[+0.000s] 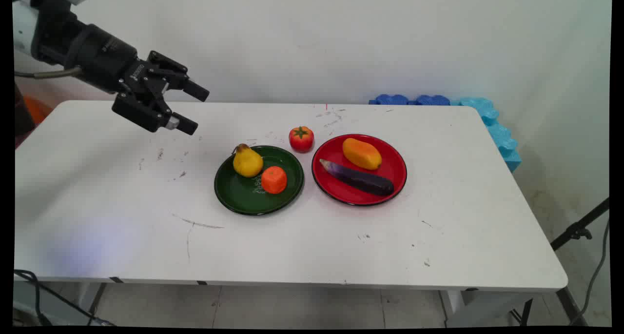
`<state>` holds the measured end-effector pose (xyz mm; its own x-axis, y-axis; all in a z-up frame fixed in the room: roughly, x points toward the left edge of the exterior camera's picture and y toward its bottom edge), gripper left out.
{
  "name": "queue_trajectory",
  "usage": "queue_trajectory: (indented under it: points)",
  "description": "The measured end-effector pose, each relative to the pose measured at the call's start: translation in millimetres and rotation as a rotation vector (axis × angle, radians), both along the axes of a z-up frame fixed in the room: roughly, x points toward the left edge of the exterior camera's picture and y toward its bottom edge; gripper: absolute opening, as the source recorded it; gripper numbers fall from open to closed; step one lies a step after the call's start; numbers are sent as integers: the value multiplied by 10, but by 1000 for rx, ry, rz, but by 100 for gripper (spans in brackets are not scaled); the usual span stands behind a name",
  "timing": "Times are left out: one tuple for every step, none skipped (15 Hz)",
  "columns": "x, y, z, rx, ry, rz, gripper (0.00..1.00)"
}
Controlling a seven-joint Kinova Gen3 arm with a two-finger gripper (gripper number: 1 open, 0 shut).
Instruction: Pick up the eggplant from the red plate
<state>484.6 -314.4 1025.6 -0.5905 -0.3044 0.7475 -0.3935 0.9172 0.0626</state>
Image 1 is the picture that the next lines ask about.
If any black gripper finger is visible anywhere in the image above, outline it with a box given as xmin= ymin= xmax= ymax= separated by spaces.
xmin=112 ymin=92 xmax=199 ymax=136
xmin=146 ymin=50 xmax=210 ymax=102

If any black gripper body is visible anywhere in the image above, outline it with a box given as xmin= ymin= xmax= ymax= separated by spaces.
xmin=30 ymin=0 xmax=167 ymax=99

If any purple toy eggplant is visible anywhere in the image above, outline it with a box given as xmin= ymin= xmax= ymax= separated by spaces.
xmin=319 ymin=159 xmax=394 ymax=197

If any orange object behind table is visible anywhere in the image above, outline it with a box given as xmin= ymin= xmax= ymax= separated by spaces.
xmin=22 ymin=96 xmax=54 ymax=126

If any yellow toy pear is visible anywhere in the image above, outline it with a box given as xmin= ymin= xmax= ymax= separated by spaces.
xmin=232 ymin=143 xmax=264 ymax=178

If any green round plate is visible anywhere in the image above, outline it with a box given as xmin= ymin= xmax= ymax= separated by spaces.
xmin=214 ymin=145 xmax=305 ymax=216

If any red toy tomato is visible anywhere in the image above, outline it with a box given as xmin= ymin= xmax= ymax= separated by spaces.
xmin=289 ymin=126 xmax=315 ymax=153

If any orange toy fruit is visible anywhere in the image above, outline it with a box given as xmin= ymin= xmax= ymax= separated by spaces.
xmin=261 ymin=166 xmax=288 ymax=195

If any orange toy mango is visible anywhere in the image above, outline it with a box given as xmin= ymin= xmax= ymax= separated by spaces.
xmin=342 ymin=138 xmax=383 ymax=171

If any red round plate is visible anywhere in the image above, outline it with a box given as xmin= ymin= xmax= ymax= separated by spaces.
xmin=312 ymin=134 xmax=408 ymax=207

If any dark blue foam mat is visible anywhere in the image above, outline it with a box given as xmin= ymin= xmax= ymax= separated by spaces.
xmin=413 ymin=95 xmax=451 ymax=106
xmin=369 ymin=94 xmax=410 ymax=106

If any light blue foam mat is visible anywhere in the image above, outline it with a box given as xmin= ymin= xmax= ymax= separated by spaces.
xmin=451 ymin=97 xmax=522 ymax=173

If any black tripod stand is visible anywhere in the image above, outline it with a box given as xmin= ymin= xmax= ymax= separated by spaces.
xmin=550 ymin=197 xmax=610 ymax=251

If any black table leg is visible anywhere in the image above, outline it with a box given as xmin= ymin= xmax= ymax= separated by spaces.
xmin=556 ymin=287 xmax=589 ymax=326

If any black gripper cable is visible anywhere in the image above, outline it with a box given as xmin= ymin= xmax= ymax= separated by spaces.
xmin=14 ymin=66 xmax=82 ymax=79

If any black floor cable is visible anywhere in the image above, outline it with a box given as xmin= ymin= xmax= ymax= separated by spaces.
xmin=14 ymin=269 xmax=117 ymax=327

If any grey hanging cable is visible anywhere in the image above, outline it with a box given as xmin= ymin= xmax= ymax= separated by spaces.
xmin=569 ymin=219 xmax=610 ymax=326

